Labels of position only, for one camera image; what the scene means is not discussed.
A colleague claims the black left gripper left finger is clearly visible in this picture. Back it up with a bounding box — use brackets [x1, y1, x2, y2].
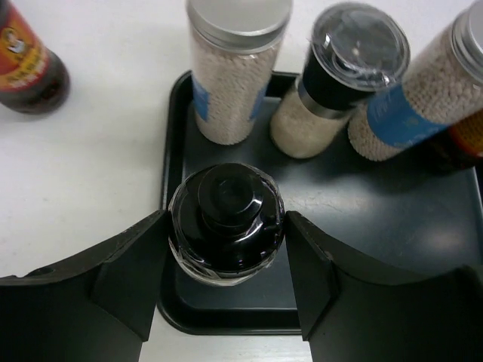
[1, 210, 167, 361]

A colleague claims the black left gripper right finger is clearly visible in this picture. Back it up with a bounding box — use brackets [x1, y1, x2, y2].
[285, 211, 482, 361]

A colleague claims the black-cap glass grinder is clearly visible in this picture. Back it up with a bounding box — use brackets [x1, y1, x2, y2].
[168, 162, 285, 287]

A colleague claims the red-lid dark sauce jar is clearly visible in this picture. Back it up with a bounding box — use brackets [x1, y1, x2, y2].
[433, 110, 482, 171]

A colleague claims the red-lid chili sauce jar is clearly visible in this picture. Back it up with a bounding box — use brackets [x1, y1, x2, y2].
[1, 1, 70, 115]

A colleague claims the white-bead jar blue label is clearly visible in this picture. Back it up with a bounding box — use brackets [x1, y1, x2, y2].
[347, 1, 482, 161]

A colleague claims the black-cap salt grinder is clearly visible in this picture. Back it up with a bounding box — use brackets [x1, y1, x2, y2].
[269, 2, 411, 159]

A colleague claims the silver-lid white-bead jar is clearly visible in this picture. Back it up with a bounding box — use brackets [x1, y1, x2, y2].
[186, 1, 292, 146]

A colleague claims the black metal baking tray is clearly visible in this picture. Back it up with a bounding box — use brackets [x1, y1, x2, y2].
[157, 72, 482, 336]

